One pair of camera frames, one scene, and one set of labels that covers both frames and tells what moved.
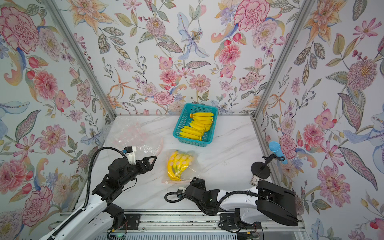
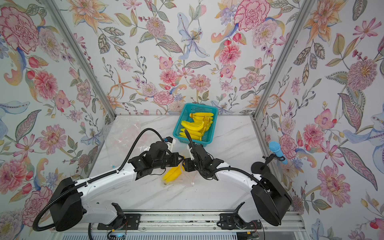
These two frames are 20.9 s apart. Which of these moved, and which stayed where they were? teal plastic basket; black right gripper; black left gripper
Moved: black left gripper; black right gripper
Stayed: teal plastic basket
